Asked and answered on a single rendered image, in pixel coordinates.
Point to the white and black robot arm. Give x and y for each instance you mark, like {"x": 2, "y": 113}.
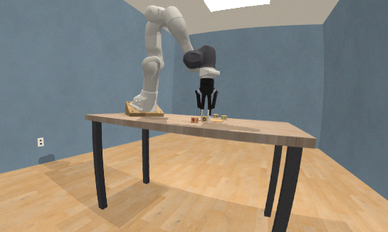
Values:
{"x": 201, "y": 60}

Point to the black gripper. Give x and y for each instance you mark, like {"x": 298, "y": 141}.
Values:
{"x": 206, "y": 88}

